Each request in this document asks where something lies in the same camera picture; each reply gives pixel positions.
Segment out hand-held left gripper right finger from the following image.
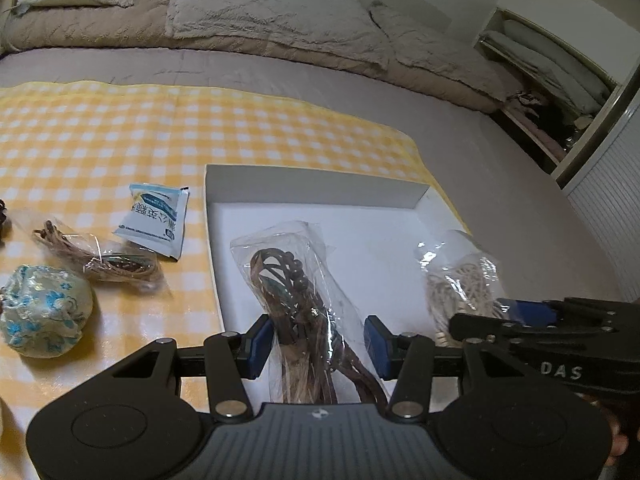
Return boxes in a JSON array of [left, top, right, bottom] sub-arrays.
[[364, 315, 531, 423]]

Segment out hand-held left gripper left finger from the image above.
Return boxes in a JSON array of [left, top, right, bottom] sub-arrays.
[[107, 314, 276, 420]]

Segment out blue and white packet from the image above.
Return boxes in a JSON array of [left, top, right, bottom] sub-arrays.
[[112, 183, 190, 262]]

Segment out large white fluffy pillow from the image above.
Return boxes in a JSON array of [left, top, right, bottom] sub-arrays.
[[165, 0, 397, 72]]

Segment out dark clothes pile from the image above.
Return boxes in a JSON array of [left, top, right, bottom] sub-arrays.
[[505, 90, 587, 152]]

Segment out dark brown cord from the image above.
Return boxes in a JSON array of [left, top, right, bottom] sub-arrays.
[[229, 221, 398, 407]]

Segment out folded white bedding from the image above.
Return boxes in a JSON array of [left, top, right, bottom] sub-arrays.
[[479, 17, 614, 114]]

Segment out white cardboard box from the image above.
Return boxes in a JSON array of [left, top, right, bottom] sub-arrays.
[[204, 162, 503, 407]]

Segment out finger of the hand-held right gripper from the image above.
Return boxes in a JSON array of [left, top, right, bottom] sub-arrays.
[[496, 297, 628, 330], [448, 312, 621, 350]]

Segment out person's right hand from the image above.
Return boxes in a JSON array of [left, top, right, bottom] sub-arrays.
[[602, 402, 640, 467]]

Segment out light brown cord in bag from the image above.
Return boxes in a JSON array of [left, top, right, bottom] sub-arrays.
[[32, 218, 167, 292]]

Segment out beige duvet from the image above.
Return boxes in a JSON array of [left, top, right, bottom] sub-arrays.
[[0, 0, 507, 114]]

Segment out grey bed sheet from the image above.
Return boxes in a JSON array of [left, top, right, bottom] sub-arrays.
[[0, 47, 632, 313]]

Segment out yellow checked blanket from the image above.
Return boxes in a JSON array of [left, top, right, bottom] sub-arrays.
[[0, 80, 474, 480]]

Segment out beige cord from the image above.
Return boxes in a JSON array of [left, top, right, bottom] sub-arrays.
[[419, 229, 507, 347]]

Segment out white wardrobe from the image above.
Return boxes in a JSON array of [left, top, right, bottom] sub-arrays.
[[472, 0, 640, 307]]

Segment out floral fabric pouch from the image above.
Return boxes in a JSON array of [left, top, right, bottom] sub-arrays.
[[0, 263, 95, 360]]

